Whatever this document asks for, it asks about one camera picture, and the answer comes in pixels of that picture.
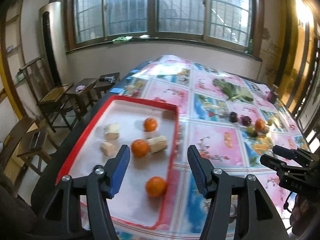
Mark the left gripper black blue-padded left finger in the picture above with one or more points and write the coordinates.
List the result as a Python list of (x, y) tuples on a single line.
[(77, 207)]

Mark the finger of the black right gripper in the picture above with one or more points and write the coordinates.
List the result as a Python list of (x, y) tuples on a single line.
[(278, 165)]

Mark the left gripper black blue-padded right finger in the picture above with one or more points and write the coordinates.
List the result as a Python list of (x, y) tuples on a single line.
[(256, 215)]

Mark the orange tangerine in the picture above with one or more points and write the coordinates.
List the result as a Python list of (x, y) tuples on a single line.
[(259, 125), (156, 187)]

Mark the dark red jujube date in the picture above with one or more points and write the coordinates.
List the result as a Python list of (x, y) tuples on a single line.
[(233, 117)]

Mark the right hand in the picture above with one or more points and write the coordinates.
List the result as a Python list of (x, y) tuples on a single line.
[(304, 218)]

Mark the dark jujube near grape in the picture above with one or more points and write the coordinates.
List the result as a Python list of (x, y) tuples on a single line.
[(254, 134)]

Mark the white chunk by tangerine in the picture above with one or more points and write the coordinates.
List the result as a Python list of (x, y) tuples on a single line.
[(266, 129)]

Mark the dark red jujube pair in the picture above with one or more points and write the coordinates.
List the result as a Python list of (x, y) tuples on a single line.
[(246, 120)]

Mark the floral plastic tablecloth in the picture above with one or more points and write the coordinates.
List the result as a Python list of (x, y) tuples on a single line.
[(204, 122)]

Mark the dark small jar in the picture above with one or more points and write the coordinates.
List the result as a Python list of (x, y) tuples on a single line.
[(273, 94)]

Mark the green leafy vegetable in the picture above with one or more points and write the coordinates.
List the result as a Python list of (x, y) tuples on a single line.
[(232, 91)]

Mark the wooden stool with phone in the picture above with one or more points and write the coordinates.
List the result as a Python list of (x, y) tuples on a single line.
[(29, 139)]

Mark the orange tangerine middle tray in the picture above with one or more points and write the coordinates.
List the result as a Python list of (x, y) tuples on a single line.
[(139, 148)]

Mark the orange tangerine tray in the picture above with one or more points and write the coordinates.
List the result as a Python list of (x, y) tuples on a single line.
[(139, 148), (150, 124)]

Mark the wooden chair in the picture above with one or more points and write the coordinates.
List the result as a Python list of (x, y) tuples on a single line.
[(51, 99)]

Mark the dark wooden side table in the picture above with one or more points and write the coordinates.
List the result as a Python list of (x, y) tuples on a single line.
[(80, 96)]

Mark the red-rimmed white tray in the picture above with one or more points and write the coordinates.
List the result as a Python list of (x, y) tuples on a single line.
[(131, 143)]

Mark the orange tangerine far tray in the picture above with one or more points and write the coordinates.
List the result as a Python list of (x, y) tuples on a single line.
[(150, 124)]

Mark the large framed window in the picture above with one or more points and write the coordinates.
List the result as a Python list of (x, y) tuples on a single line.
[(231, 24)]

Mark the green cloth on sill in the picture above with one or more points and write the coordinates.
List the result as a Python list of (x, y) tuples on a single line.
[(122, 39)]

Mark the standing air conditioner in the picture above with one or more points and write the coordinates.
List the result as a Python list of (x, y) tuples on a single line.
[(53, 42)]

